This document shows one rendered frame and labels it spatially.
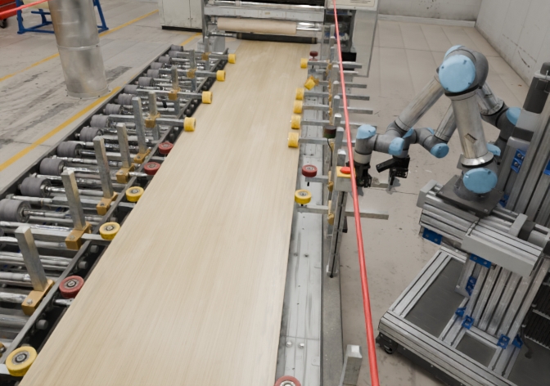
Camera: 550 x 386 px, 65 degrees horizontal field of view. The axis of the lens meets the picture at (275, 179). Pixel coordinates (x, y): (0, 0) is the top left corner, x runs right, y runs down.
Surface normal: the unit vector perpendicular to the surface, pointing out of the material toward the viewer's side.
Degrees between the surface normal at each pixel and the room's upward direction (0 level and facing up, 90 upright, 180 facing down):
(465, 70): 85
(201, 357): 0
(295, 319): 0
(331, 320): 0
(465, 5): 90
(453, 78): 83
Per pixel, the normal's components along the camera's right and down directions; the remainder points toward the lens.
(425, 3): -0.18, 0.51
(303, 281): 0.04, -0.85
